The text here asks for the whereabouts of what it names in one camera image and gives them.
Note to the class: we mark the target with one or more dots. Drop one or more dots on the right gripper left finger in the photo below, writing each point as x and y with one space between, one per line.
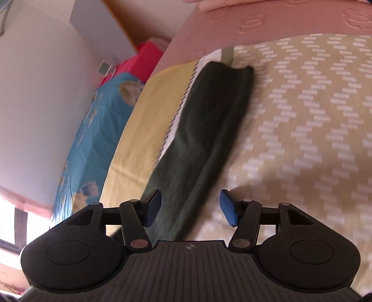
134 216

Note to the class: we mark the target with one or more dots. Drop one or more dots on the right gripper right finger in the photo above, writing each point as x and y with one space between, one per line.
246 217

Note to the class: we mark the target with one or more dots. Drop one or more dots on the dark green knit garment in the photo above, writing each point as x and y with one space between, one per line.
208 126

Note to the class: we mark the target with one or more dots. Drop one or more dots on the blue floral blanket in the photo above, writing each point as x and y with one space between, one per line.
94 146

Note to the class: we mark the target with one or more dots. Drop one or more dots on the beige yellow patterned quilt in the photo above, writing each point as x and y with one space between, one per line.
306 138

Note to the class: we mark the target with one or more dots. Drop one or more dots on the red blanket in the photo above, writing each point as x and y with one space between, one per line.
142 64

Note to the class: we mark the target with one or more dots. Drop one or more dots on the pink embossed bedsheet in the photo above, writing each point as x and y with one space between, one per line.
246 24

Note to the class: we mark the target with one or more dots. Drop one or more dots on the small white wall device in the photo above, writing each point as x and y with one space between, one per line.
104 68

